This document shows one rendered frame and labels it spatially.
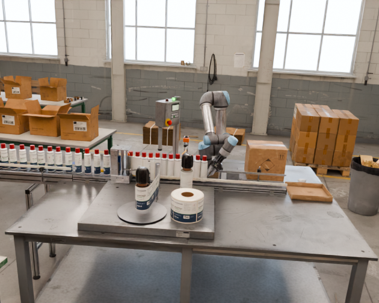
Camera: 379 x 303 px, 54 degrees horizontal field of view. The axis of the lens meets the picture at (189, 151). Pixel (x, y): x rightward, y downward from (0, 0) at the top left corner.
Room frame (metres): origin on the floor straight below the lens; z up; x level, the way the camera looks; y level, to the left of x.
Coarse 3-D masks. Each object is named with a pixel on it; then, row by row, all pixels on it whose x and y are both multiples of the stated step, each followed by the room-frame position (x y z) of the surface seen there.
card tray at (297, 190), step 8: (288, 184) 2.76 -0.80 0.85; (296, 184) 2.76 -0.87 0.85; (304, 184) 2.76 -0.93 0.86; (312, 184) 2.75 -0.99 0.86; (320, 184) 2.75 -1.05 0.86; (288, 192) 2.62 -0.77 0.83; (296, 192) 2.63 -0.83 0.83; (304, 192) 2.64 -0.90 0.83; (312, 192) 2.64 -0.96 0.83; (320, 192) 2.65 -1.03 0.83; (328, 192) 2.59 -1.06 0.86; (312, 200) 2.50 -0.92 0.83; (320, 200) 2.50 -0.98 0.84; (328, 200) 2.49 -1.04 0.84
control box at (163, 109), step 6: (156, 102) 2.72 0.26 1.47; (162, 102) 2.69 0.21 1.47; (168, 102) 2.71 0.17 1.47; (174, 102) 2.75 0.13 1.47; (156, 108) 2.72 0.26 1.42; (162, 108) 2.68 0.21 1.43; (168, 108) 2.70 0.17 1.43; (156, 114) 2.72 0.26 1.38; (162, 114) 2.68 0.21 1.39; (168, 114) 2.70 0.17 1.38; (156, 120) 2.72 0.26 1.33; (162, 120) 2.68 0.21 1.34; (168, 120) 2.70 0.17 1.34; (174, 120) 2.76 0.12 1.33; (162, 126) 2.68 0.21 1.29; (168, 126) 2.72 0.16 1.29
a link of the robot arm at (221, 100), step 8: (216, 96) 2.96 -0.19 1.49; (224, 96) 2.97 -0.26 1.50; (216, 104) 2.97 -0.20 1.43; (224, 104) 2.97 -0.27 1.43; (216, 112) 2.99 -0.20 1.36; (224, 112) 2.98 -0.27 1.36; (216, 120) 2.99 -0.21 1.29; (224, 120) 2.98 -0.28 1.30; (216, 128) 2.99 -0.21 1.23; (224, 128) 2.97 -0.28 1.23; (216, 152) 2.93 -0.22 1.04
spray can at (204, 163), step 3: (204, 156) 2.65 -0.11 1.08; (204, 159) 2.65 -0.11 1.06; (201, 162) 2.66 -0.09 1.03; (204, 162) 2.64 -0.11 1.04; (207, 162) 2.65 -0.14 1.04; (201, 165) 2.65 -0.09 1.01; (204, 165) 2.64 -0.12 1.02; (207, 165) 2.65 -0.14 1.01; (201, 168) 2.65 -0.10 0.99; (204, 168) 2.64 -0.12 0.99; (207, 168) 2.66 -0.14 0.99; (201, 171) 2.65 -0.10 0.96; (204, 171) 2.64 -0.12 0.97; (201, 174) 2.65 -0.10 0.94; (204, 174) 2.64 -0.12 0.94; (201, 177) 2.65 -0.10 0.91; (204, 177) 2.64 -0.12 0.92
